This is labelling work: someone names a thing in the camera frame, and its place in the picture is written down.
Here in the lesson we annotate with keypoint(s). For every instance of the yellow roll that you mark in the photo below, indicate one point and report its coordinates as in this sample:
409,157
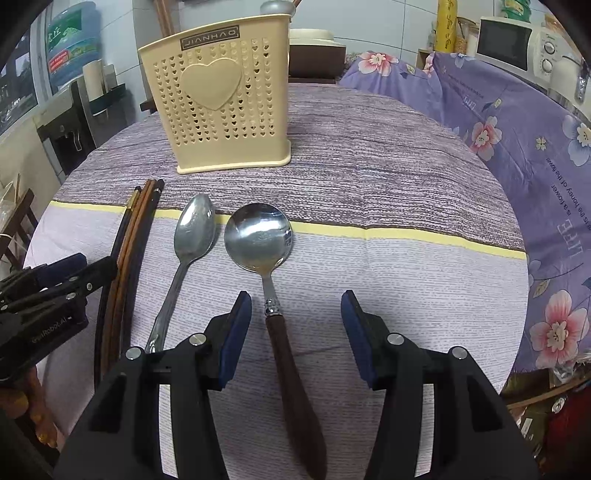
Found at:
446,26

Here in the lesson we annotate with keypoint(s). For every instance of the white microwave oven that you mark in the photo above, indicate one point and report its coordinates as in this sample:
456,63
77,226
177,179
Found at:
520,48

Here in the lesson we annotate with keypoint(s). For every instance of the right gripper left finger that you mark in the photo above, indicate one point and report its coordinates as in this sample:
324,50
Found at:
117,435

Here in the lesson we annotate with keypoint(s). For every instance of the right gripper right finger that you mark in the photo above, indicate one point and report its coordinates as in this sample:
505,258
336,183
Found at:
475,437

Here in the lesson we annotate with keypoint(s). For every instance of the wooden-handled steel spoon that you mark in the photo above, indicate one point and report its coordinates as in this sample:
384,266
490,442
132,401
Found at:
258,238

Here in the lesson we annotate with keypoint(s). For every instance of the cream plastic utensil holder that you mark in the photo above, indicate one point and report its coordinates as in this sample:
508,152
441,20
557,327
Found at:
221,93

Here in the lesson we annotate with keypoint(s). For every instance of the purple striped tablecloth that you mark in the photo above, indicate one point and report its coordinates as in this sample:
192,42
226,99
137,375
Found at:
384,202

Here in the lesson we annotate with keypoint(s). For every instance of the person's hand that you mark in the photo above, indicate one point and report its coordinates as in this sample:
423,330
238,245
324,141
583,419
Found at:
26,397

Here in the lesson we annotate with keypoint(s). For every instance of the white rice cooker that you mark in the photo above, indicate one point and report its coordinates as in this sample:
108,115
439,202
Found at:
313,37

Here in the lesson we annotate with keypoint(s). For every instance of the white electric kettle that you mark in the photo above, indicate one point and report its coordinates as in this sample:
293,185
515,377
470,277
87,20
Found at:
570,83

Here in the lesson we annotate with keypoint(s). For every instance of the water dispenser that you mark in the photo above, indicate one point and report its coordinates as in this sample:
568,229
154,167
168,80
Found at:
71,126

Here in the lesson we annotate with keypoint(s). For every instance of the blue water jug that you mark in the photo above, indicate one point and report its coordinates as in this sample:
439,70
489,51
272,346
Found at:
72,40

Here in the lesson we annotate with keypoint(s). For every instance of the dark black chopstick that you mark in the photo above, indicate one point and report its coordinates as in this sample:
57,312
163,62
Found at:
130,289

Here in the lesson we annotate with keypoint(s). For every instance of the plain steel spoon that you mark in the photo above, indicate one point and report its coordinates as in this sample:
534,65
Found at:
271,7

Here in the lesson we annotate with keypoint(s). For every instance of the purple floral cloth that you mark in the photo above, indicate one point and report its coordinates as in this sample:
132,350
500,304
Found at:
540,154

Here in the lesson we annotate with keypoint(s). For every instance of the ornate steel spoon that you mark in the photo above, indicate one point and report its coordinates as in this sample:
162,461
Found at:
193,237

